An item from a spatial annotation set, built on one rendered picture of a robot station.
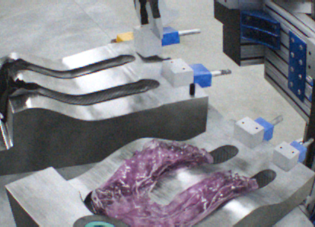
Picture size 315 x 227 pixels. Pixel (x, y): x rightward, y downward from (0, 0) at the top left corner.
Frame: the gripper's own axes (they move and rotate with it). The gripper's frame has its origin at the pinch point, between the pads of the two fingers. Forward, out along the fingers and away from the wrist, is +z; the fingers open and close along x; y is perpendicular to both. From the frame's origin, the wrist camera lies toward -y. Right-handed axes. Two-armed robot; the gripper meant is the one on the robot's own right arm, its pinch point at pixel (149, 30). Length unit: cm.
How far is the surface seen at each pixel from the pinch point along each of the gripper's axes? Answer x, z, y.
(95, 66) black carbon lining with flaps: 0.9, 4.2, -11.5
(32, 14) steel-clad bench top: 66, 3, -15
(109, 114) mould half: -16.9, 6.0, -15.1
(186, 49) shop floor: 180, 82, 83
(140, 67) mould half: -4.6, 5.1, -4.6
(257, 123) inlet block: -27.9, 10.8, 6.5
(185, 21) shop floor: 217, 80, 101
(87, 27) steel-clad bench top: 41.6, 8.1, -1.8
